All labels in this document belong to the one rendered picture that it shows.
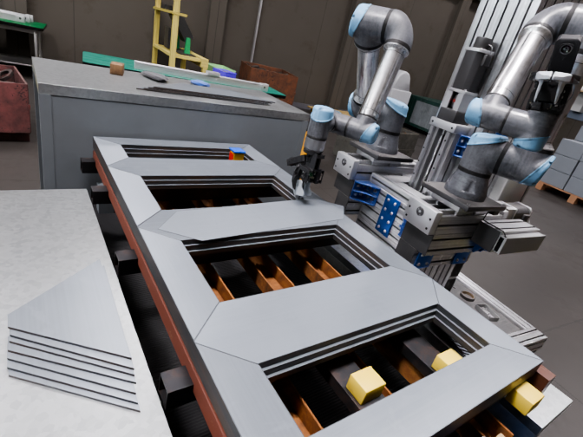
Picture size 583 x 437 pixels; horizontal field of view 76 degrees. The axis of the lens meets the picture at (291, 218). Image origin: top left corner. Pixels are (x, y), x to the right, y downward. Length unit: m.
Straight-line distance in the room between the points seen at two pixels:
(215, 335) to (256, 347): 0.08
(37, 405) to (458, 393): 0.77
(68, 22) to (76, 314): 7.37
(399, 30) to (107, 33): 7.00
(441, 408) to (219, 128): 1.58
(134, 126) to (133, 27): 6.34
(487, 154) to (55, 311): 1.33
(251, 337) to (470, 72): 1.29
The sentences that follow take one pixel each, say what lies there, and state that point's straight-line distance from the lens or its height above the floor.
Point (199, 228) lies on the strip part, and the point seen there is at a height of 0.86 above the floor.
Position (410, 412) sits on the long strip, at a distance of 0.78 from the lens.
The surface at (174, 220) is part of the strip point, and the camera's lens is 1.14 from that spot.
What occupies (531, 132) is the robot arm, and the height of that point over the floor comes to 1.33.
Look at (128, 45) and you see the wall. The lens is 8.15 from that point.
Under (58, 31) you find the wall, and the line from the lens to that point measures 8.11.
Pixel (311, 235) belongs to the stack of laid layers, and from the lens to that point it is 1.27.
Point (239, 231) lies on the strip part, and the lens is 1.13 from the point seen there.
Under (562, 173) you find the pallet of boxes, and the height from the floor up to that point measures 0.40.
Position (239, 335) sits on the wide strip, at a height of 0.86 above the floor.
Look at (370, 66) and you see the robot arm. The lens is 1.65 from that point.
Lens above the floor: 1.40
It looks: 25 degrees down
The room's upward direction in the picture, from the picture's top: 14 degrees clockwise
